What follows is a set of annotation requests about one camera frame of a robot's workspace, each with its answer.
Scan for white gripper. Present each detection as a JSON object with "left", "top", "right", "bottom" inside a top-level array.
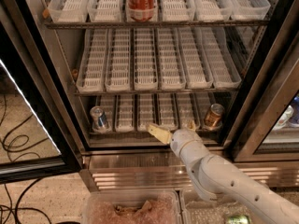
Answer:
[{"left": 147, "top": 120, "right": 203, "bottom": 157}]

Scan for wire fridge shelf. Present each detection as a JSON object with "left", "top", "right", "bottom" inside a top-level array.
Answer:
[
  {"left": 90, "top": 130, "right": 219, "bottom": 139},
  {"left": 74, "top": 88, "right": 240, "bottom": 96},
  {"left": 45, "top": 20, "right": 269, "bottom": 30}
]

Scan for black floor cables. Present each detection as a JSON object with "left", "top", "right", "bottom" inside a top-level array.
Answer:
[{"left": 0, "top": 94, "right": 54, "bottom": 224}]

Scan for clear plastic bin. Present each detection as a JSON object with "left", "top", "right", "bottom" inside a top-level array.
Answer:
[
  {"left": 179, "top": 187, "right": 266, "bottom": 224},
  {"left": 81, "top": 189, "right": 182, "bottom": 224}
]

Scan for steel fridge bottom grille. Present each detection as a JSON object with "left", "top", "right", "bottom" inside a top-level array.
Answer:
[{"left": 79, "top": 149, "right": 299, "bottom": 191}]

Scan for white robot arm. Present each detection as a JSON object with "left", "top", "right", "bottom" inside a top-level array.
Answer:
[{"left": 147, "top": 123, "right": 299, "bottom": 224}]

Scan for red cola can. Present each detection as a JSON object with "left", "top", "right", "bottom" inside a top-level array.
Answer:
[{"left": 127, "top": 0, "right": 154, "bottom": 21}]

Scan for bottom wire fridge shelf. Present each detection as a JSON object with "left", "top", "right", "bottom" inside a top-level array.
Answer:
[{"left": 90, "top": 130, "right": 219, "bottom": 139}]

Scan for right closed fridge door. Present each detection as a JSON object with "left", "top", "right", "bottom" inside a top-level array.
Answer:
[{"left": 226, "top": 0, "right": 299, "bottom": 162}]

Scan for blue silver redbull can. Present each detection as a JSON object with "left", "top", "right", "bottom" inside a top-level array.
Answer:
[{"left": 90, "top": 106, "right": 109, "bottom": 133}]

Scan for green can in bin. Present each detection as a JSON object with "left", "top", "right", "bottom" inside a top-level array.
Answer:
[{"left": 225, "top": 215, "right": 251, "bottom": 224}]

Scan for open glass fridge door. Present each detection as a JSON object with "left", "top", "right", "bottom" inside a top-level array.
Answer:
[{"left": 0, "top": 0, "right": 83, "bottom": 184}]

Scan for white bottle behind door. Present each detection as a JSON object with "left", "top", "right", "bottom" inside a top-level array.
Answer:
[{"left": 273, "top": 105, "right": 293, "bottom": 131}]

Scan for left clear plastic bin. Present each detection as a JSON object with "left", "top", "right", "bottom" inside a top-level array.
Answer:
[{"left": 81, "top": 189, "right": 182, "bottom": 224}]

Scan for copper orange can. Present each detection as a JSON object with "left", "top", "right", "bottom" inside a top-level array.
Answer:
[{"left": 204, "top": 104, "right": 225, "bottom": 130}]

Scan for right clear plastic bin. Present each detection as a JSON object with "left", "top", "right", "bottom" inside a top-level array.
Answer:
[{"left": 179, "top": 187, "right": 266, "bottom": 224}]

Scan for top wire fridge shelf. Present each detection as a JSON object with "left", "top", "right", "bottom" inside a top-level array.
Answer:
[{"left": 45, "top": 20, "right": 269, "bottom": 30}]

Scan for middle wire fridge shelf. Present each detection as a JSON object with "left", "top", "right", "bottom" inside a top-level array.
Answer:
[{"left": 74, "top": 88, "right": 240, "bottom": 96}]

